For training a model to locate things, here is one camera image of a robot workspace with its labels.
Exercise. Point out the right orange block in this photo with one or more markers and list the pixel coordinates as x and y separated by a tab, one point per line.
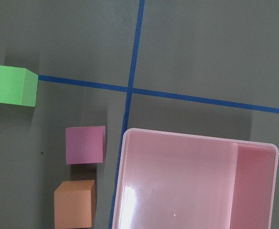
75	204

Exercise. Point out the pink plastic tray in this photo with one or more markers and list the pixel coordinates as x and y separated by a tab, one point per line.
178	181

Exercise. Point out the green block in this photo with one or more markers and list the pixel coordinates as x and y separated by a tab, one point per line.
18	86

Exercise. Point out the right pink block near tray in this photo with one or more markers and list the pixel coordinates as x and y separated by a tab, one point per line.
85	145

